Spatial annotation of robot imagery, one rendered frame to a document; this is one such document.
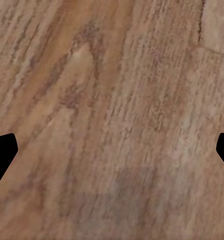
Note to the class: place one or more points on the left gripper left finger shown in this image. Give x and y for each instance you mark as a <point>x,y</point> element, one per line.
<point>8,150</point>

